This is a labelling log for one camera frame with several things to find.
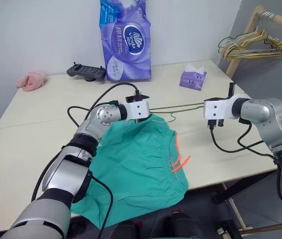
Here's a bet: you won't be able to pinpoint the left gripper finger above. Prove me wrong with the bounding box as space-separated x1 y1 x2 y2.
133 115 152 124
133 93 150 103

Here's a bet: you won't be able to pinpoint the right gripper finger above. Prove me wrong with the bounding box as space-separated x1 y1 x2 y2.
206 119 225 128
203 97 228 103

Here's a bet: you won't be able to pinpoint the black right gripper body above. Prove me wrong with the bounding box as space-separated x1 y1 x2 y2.
227 83 235 100

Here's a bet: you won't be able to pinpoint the olive wire hanger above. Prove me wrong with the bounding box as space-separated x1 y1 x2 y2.
148 100 207 124

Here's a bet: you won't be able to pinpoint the green shorts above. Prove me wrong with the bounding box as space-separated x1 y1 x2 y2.
71 113 190 229

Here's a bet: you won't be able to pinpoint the small purple tissue pack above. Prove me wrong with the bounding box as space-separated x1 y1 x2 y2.
179 63 207 91

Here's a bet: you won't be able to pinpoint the wooden clothes rack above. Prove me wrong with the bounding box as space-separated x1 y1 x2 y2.
225 5 282 78

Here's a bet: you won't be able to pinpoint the purple tissue multipack bag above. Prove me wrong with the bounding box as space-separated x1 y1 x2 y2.
97 0 153 82

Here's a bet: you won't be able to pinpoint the black handheld controller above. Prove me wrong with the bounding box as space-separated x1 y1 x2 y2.
66 61 106 82

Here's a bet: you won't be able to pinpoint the pink fluffy cloth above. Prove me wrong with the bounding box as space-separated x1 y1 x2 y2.
15 71 47 92

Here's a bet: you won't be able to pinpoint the dark rounded shape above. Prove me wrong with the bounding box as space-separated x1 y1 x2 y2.
165 211 203 239
110 220 141 239

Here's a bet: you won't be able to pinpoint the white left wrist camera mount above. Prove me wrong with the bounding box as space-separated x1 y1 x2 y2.
126 99 151 120

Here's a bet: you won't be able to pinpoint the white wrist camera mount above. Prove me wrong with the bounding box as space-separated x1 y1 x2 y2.
126 99 151 120
203 94 242 120

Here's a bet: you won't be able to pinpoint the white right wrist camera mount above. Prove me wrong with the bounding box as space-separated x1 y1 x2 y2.
203 94 242 120

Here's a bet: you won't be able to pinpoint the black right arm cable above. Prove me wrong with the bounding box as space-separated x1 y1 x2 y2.
209 123 281 160

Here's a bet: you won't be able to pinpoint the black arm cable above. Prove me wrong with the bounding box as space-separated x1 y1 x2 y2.
31 82 141 239
209 123 281 160

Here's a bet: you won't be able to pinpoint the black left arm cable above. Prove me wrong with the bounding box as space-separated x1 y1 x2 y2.
31 82 141 239

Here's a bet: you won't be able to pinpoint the light wooden leg frame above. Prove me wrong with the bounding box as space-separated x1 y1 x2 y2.
226 198 282 236

